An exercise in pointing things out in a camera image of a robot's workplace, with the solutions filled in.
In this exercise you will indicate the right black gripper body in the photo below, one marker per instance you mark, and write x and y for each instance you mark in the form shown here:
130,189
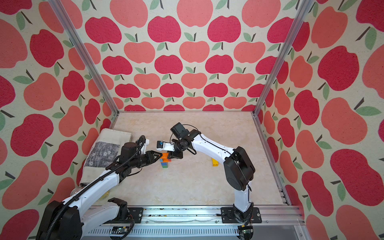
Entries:
178,153

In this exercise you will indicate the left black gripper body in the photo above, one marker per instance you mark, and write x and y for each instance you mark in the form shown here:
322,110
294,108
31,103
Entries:
145,159

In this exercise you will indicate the orange lego plate bottom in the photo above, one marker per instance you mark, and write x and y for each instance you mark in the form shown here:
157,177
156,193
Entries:
165,156

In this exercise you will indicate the yellow square lego brick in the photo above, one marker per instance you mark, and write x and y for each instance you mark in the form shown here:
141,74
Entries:
215,163

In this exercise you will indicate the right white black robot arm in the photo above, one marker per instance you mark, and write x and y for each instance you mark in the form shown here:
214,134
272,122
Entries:
238,167

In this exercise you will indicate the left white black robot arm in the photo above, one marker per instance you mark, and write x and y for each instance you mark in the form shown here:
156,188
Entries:
74,217

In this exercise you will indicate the folded beige printed cloth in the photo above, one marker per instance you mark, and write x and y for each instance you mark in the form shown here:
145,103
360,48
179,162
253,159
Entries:
104,150

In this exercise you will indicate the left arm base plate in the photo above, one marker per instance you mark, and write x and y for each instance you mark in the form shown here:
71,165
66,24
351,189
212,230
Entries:
132,215

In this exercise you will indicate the left aluminium frame post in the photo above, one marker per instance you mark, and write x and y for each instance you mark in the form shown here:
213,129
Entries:
71,31

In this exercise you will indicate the aluminium frame post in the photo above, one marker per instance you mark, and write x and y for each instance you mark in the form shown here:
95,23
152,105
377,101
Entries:
71,31
286,47

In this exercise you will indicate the front aluminium rail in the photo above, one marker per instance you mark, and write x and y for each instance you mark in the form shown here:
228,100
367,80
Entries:
204,222

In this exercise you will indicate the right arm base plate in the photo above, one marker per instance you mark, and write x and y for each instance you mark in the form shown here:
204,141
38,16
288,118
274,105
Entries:
231,215

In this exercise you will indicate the right aluminium frame post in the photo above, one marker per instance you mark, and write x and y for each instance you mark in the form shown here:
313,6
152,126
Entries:
286,47

